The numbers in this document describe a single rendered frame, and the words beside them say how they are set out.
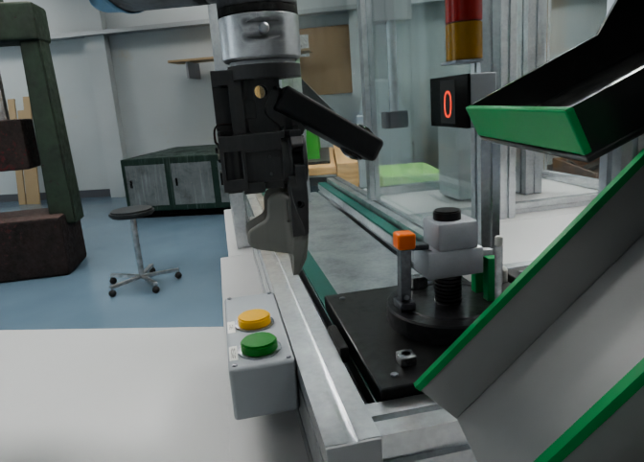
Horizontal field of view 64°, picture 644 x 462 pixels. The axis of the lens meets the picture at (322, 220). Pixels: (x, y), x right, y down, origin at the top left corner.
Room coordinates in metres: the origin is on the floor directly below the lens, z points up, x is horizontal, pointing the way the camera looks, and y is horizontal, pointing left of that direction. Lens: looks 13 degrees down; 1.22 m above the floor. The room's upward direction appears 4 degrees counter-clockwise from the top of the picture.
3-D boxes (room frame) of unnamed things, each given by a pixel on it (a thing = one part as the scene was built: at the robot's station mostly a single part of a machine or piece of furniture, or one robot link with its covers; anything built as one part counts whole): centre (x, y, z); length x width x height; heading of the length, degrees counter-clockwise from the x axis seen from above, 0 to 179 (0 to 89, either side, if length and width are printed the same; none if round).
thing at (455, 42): (0.75, -0.22, 1.29); 0.05 x 0.05 x 0.05
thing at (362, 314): (0.54, -0.14, 0.96); 0.24 x 0.24 x 0.02; 11
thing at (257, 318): (0.59, 0.09, 0.96); 0.04 x 0.04 x 0.02
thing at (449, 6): (0.75, -0.22, 1.34); 0.05 x 0.05 x 0.05
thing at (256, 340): (0.52, 0.08, 0.96); 0.04 x 0.04 x 0.02
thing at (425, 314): (0.54, -0.14, 0.98); 0.14 x 0.14 x 0.02
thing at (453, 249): (0.55, -0.15, 1.06); 0.08 x 0.04 x 0.07; 101
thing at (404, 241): (0.54, -0.09, 1.04); 0.04 x 0.02 x 0.08; 101
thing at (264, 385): (0.59, 0.09, 0.93); 0.21 x 0.07 x 0.06; 11
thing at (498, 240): (0.50, -0.18, 1.03); 0.01 x 0.01 x 0.08
